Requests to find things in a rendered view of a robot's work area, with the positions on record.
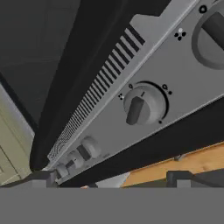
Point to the grey stove knob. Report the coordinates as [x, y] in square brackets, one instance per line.
[145, 106]
[91, 147]
[211, 49]
[61, 170]
[74, 160]

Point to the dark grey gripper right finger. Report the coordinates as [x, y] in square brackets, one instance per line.
[172, 178]

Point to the silver and black stove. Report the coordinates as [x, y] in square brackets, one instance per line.
[163, 67]

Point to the beige cupboard front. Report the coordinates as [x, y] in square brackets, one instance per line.
[11, 145]

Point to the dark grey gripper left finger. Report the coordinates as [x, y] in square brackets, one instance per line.
[43, 175]

